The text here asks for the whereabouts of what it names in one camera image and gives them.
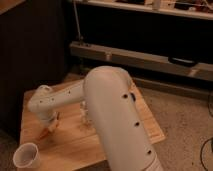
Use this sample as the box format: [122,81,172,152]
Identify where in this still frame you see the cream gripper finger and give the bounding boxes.
[48,121,59,133]

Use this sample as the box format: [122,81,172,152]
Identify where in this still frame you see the orange red pepper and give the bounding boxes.
[38,112,60,140]

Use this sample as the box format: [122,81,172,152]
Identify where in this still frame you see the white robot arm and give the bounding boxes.
[28,66,164,171]

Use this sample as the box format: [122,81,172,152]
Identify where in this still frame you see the small clear plastic bottle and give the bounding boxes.
[80,101,91,125]

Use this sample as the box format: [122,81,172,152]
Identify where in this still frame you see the metal stand pole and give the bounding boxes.
[73,0,83,44]

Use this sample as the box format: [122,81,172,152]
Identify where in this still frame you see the long grey case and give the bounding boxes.
[69,41,213,82]

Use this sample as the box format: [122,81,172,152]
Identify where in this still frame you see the white shelf ledge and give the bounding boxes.
[75,0,213,21]

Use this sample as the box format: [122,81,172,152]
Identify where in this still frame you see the black case handle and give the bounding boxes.
[168,57,198,67]

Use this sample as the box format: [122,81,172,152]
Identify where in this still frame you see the black cable on floor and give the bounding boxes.
[199,137,213,171]

